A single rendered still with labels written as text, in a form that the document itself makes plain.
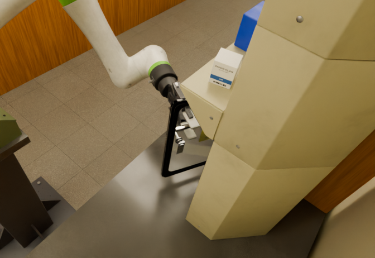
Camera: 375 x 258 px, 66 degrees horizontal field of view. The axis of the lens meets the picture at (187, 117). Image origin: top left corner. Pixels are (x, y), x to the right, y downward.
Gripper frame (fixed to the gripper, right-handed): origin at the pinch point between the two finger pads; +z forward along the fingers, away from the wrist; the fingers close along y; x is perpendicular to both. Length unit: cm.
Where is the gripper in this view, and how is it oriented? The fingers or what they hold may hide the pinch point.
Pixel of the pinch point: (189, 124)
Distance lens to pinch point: 94.6
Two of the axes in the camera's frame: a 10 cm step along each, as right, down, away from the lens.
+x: 9.0, -2.3, 3.6
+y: 1.4, -6.4, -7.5
